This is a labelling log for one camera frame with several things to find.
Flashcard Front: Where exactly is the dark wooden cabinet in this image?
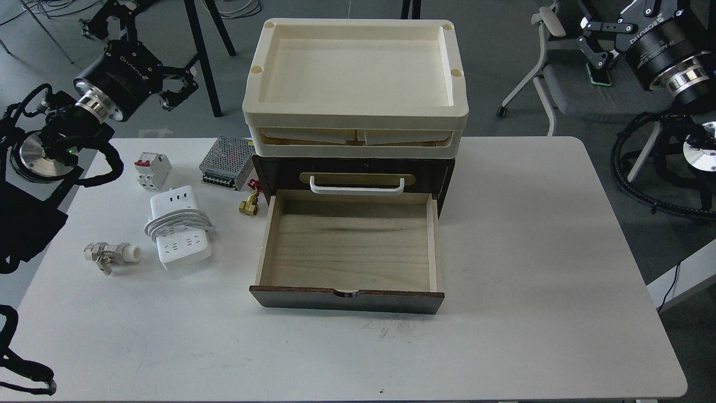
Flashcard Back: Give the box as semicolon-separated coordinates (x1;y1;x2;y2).
253;156;455;220

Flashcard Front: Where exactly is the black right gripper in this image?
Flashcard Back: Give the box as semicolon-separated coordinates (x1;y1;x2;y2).
578;1;713;93

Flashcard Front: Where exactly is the cream plastic tray lower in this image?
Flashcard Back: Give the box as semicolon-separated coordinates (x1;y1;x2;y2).
249;126;463;159

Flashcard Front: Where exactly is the metal mesh power supply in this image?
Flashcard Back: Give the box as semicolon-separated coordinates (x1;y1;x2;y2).
199;136;254;191

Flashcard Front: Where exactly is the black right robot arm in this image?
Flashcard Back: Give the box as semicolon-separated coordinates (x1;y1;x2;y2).
578;1;714;221

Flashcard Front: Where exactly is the brass valve red handle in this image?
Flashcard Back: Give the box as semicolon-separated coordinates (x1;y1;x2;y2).
238;179;263;217

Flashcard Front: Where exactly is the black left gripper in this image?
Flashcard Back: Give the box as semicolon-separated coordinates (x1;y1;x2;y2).
74;0;199;123

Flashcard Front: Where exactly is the grey office chair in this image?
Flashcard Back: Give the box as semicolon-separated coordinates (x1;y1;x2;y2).
497;1;673;136

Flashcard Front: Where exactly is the silver white pipe valve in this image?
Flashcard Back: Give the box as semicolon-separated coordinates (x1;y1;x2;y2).
83;242;141;276

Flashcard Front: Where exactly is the white red circuit breaker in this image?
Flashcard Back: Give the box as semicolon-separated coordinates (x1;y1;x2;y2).
134;152;171;191

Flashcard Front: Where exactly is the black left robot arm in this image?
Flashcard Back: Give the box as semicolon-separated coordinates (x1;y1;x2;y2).
1;1;199;274

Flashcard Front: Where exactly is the cream plastic tray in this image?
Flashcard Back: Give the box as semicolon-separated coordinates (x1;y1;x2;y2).
249;126;463;159
242;18;469;131

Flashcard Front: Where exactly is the cream plastic tray top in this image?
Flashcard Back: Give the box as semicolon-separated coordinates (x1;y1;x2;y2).
242;18;469;131

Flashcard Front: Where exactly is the green cased smartphone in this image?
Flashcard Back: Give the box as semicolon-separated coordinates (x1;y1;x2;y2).
585;63;612;87

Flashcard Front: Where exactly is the white power strip with cable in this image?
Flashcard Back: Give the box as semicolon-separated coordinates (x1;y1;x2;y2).
143;185;213;270

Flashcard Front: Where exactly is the black table leg frame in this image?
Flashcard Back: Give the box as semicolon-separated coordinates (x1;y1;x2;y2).
183;0;237;118

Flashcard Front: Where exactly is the white drawer handle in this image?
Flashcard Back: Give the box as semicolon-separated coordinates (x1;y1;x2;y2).
309;175;405;196

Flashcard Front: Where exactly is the open wooden drawer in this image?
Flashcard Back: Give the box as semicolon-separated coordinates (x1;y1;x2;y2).
249;190;445;315

